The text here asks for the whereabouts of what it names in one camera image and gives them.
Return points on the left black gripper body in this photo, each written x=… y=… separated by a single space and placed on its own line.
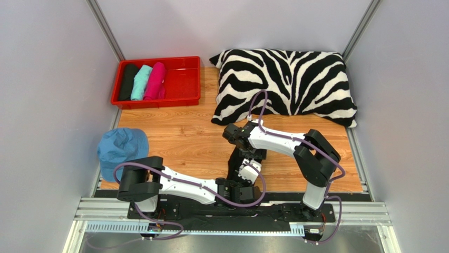
x=241 y=183

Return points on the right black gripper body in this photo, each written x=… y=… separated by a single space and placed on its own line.
x=238 y=135

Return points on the black t shirt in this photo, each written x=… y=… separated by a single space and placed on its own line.
x=234 y=163

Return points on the blue bucket hat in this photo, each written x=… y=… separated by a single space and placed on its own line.
x=118 y=146

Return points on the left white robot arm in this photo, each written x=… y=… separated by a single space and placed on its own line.
x=143 y=181

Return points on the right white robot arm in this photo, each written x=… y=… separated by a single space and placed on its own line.
x=317 y=160

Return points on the zebra print pillow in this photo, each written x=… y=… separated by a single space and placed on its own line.
x=282 y=82

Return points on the red plastic bin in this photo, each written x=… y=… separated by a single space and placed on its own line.
x=182 y=83

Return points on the rolled pink shirt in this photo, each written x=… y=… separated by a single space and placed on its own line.
x=155 y=86

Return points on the rolled teal shirt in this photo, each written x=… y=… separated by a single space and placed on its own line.
x=140 y=83

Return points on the rolled black shirt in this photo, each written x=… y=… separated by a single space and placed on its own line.
x=127 y=84

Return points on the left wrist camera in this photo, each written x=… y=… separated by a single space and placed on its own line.
x=246 y=171

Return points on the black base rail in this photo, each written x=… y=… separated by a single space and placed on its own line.
x=177 y=212

